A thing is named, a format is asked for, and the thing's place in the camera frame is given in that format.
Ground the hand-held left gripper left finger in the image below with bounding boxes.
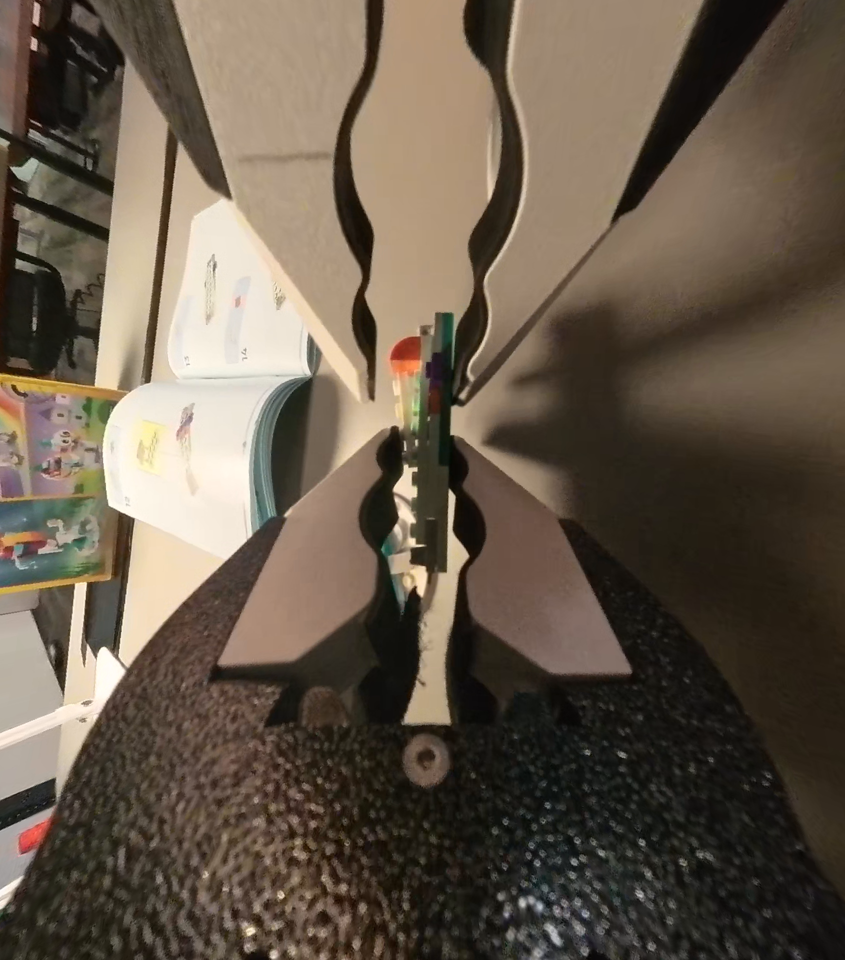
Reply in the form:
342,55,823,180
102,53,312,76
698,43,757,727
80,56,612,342
216,426,403,710

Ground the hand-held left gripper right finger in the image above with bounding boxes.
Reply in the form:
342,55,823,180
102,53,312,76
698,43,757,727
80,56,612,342
451,435,634,710

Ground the open lego instruction booklet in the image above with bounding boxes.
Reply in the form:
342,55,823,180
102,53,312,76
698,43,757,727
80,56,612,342
102,198,324,561

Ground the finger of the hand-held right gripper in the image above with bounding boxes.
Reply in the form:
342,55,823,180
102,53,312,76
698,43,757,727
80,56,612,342
171,0,384,404
454,0,701,400

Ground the black office chair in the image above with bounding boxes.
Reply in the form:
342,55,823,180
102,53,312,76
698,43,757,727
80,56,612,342
1,253,106,378

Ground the colourful lego set box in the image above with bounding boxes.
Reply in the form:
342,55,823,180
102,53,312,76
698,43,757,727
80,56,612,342
0,366,129,603

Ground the pale green lego assembly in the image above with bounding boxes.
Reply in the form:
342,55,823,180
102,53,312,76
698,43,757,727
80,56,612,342
388,311,463,601

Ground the white metal rail frame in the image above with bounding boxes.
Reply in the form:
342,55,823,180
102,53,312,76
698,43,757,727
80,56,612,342
0,648,129,935

